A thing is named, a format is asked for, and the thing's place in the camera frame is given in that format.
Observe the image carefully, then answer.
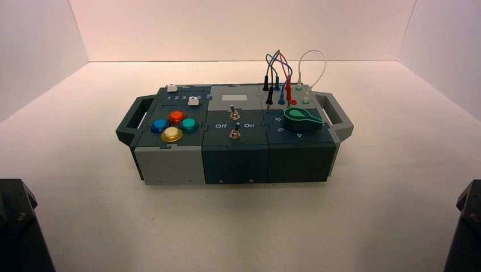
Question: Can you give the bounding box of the teal round push button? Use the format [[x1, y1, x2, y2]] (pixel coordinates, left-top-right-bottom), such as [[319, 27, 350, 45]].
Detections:
[[179, 117, 200, 133]]

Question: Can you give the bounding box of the green rotary knob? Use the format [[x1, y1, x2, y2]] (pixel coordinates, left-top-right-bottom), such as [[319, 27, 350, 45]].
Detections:
[[283, 107, 324, 132]]

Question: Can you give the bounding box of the orange round push button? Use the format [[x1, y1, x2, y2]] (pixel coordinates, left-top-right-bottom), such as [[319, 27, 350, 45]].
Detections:
[[168, 110, 187, 126]]

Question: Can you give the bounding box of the yellow round push button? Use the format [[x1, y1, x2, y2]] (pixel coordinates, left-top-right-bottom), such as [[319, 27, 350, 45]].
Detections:
[[161, 126, 183, 143]]

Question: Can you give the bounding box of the grey and teal control box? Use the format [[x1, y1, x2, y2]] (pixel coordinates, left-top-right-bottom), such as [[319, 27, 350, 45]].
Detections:
[[115, 83, 355, 185]]

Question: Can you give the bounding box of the blue round push button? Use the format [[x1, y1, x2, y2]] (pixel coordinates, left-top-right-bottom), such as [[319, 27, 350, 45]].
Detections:
[[150, 118, 171, 134]]

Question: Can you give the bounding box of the black patch cable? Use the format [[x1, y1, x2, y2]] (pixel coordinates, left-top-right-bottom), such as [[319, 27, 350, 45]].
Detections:
[[262, 49, 281, 110]]

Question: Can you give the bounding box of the blue patch cable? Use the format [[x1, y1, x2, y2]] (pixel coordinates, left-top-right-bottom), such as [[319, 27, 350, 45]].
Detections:
[[265, 53, 293, 105]]

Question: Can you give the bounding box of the red patch cable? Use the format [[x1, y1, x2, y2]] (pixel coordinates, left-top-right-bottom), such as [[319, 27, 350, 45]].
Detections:
[[279, 52, 293, 103]]

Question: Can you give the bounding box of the white patch cable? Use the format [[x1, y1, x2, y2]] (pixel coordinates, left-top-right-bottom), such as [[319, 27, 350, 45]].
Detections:
[[297, 49, 327, 99]]

